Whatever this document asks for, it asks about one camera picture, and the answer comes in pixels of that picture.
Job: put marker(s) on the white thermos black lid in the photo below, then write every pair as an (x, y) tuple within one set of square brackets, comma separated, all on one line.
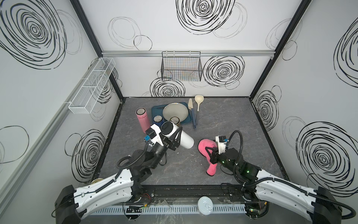
[(168, 128)]

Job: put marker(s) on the blue thermos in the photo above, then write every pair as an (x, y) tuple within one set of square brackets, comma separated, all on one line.
[(158, 120)]

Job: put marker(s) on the black wire basket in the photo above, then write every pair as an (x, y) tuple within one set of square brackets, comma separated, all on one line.
[(181, 68)]

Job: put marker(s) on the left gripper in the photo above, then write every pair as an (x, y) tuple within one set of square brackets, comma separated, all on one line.
[(174, 143)]

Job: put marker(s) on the gold thermos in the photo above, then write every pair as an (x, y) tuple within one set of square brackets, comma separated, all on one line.
[(175, 120)]

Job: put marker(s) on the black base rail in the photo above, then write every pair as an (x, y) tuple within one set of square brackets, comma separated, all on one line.
[(149, 193)]

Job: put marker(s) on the cream ladle grey handle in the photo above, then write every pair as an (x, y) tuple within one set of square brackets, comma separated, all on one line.
[(199, 99)]

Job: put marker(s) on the pink thermos steel lid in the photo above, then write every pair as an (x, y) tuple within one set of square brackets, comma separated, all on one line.
[(143, 119)]

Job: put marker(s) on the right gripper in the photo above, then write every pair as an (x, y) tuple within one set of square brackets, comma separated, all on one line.
[(213, 157)]

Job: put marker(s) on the cream spatula blue handle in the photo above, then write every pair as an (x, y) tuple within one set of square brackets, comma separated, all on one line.
[(191, 108)]

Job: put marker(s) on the aluminium wall rail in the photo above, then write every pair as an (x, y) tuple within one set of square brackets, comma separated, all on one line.
[(188, 53)]

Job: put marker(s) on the white slotted cable duct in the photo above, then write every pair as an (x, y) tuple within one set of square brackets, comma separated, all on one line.
[(171, 210)]

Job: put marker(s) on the pink microfiber cloth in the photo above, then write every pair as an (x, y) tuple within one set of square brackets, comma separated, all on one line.
[(201, 147)]

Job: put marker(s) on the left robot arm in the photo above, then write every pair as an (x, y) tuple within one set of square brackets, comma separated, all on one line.
[(75, 204)]

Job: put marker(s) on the white wire rack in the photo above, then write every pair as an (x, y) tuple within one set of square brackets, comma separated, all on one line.
[(94, 83)]

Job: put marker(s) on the grey round plate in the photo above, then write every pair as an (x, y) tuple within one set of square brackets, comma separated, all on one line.
[(178, 110)]

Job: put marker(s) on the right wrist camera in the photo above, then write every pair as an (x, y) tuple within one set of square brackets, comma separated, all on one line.
[(221, 142)]

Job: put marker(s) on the tape roll on floor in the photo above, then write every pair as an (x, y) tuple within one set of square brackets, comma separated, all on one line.
[(96, 181)]

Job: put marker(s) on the teal plastic tray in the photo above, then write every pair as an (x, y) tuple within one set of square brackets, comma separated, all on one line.
[(157, 110)]

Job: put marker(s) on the white round cap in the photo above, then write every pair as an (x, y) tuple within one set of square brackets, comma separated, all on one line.
[(205, 206)]

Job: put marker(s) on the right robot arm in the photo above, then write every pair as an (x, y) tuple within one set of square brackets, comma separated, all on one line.
[(316, 205)]

